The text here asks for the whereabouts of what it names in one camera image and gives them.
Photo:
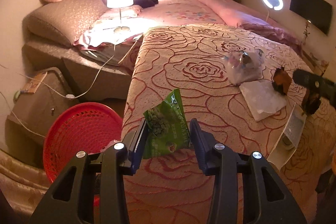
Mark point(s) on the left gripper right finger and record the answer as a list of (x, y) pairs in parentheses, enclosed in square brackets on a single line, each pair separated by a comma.
[(217, 159)]

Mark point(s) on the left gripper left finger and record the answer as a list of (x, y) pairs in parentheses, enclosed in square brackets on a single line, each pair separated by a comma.
[(122, 159)]

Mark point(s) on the dark brown wrapper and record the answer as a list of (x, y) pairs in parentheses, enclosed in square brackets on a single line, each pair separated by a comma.
[(281, 81)]

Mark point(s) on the green snack packet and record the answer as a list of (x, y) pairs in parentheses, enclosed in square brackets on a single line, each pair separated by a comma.
[(168, 130)]

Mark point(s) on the white plastic sheet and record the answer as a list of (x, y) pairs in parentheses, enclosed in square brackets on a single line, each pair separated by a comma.
[(261, 98)]

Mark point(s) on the clear plastic bag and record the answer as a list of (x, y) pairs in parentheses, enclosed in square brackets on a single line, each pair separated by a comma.
[(242, 66)]

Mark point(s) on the red plastic mesh basket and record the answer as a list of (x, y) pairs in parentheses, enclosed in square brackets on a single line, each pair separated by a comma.
[(89, 127)]

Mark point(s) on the rose patterned bed cover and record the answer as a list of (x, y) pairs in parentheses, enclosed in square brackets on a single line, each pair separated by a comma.
[(172, 188)]

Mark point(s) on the beige patterned curtain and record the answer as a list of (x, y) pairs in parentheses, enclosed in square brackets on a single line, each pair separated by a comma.
[(22, 185)]

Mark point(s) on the brown fabric nightstand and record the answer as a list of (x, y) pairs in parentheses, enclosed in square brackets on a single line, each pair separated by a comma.
[(34, 114)]

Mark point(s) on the orange book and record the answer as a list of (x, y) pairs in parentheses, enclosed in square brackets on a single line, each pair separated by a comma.
[(34, 83)]

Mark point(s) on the small green object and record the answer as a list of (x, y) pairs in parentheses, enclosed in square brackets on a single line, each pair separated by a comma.
[(16, 95)]

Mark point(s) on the pink folded duvet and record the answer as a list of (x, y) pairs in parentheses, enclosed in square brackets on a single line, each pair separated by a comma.
[(240, 16)]

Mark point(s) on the pink floral bed sheet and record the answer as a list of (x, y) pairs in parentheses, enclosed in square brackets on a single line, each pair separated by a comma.
[(116, 26)]

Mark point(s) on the black wall television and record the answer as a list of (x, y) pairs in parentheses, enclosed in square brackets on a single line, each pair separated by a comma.
[(318, 12)]

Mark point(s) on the white ring light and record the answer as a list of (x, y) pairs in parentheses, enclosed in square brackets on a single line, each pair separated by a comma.
[(275, 5)]

